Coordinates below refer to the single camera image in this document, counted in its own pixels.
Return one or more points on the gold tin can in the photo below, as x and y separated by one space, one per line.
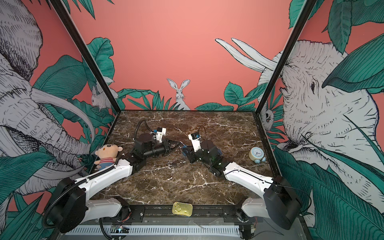
182 209

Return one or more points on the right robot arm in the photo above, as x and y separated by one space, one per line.
278 199

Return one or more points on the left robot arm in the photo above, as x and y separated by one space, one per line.
71 203

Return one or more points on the blue padlock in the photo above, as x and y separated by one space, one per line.
184 150

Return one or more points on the white perforated rail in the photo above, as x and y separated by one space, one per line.
195 230

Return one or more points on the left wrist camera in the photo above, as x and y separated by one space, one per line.
159 134

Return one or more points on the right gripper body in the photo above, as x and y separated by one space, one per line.
196 157

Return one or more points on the small round clock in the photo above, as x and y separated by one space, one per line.
257 155

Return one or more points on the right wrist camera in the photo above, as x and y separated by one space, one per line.
195 138

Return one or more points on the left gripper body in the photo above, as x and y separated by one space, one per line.
166 147

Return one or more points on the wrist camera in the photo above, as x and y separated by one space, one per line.
195 138
159 134

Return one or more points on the plush doll toy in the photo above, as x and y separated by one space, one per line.
107 156

